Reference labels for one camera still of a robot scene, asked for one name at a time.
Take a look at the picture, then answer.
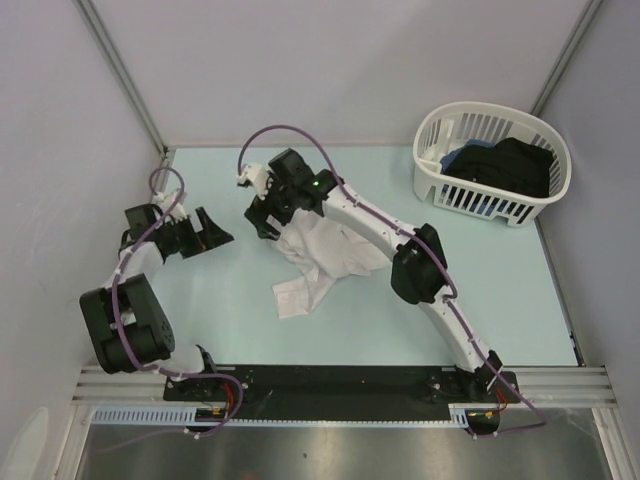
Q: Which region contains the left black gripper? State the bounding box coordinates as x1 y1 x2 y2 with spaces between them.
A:
159 207 233 259

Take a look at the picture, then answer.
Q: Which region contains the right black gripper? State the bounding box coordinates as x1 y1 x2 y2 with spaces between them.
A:
246 171 300 241

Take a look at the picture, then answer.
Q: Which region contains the white long sleeve shirt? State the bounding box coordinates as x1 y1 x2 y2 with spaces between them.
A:
269 210 390 319

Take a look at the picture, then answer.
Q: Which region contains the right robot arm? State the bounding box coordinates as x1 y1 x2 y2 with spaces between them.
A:
237 149 503 401

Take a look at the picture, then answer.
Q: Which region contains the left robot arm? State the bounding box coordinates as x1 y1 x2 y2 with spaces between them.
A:
79 203 234 375

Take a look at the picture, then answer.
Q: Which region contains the blue shirt in basket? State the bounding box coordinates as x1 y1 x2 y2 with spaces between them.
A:
440 147 474 175

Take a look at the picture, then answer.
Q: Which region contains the white plastic laundry basket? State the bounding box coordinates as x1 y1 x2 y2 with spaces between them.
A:
412 101 572 227

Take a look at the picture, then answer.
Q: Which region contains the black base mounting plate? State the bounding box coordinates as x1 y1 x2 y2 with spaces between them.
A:
163 363 519 421

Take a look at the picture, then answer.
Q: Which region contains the black shirt in basket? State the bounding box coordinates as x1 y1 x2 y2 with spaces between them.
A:
447 138 554 198

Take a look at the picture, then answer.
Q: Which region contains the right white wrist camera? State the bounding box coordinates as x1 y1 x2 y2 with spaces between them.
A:
237 163 270 198

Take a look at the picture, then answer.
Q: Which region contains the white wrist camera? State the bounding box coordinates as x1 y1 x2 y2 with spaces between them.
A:
237 163 270 198
151 190 188 221

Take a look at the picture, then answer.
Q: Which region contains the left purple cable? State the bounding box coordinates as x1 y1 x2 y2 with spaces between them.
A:
110 167 246 441

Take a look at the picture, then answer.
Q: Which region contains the purple cable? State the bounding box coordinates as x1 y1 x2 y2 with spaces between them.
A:
236 124 549 431
110 167 246 441

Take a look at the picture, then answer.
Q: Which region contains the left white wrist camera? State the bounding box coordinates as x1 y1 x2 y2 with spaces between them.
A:
151 190 188 221

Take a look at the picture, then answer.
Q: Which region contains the blue slotted cable duct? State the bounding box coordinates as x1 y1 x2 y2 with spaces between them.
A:
93 406 196 425

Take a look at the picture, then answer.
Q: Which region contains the left aluminium corner post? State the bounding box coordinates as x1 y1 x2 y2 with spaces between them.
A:
73 0 168 158

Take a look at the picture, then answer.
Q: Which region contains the aluminium corner post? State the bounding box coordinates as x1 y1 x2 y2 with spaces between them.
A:
73 0 168 158
529 0 608 117

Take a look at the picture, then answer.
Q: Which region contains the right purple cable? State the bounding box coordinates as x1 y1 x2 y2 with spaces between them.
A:
236 124 549 431

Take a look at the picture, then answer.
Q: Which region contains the aluminium frame rail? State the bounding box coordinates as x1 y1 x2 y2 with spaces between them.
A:
71 366 618 408

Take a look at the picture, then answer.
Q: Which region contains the right aluminium corner post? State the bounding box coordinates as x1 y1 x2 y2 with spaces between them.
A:
529 0 608 117

